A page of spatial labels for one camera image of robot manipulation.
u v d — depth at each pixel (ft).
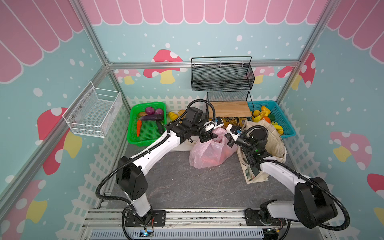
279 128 3.37
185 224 2.43
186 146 3.28
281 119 3.54
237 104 3.45
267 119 3.48
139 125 3.62
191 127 1.97
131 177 1.44
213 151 2.75
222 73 3.10
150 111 3.69
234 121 3.47
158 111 3.72
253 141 2.04
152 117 3.67
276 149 2.59
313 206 1.38
